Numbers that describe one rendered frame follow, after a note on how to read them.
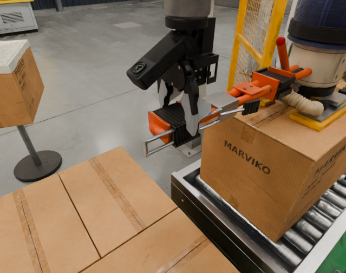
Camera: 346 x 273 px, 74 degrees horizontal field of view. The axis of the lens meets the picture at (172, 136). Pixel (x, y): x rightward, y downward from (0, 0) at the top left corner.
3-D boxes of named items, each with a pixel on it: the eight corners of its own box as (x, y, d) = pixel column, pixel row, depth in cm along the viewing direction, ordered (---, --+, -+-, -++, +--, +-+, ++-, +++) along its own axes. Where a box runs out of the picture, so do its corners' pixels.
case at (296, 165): (273, 132, 137) (294, 66, 113) (346, 170, 112) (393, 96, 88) (198, 177, 108) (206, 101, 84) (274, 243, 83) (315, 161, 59)
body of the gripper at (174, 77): (216, 85, 45) (224, 17, 38) (182, 97, 41) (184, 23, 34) (191, 73, 50) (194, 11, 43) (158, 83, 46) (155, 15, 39)
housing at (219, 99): (217, 105, 62) (220, 89, 59) (237, 115, 57) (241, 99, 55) (198, 113, 58) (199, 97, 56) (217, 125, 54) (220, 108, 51)
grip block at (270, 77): (263, 83, 73) (267, 64, 70) (292, 93, 67) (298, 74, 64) (246, 90, 69) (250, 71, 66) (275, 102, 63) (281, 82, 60)
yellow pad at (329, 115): (335, 91, 92) (340, 79, 89) (364, 100, 85) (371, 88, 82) (287, 118, 75) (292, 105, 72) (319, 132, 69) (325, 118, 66)
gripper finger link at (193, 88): (203, 113, 42) (194, 64, 39) (197, 116, 41) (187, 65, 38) (188, 112, 46) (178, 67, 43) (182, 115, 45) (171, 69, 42)
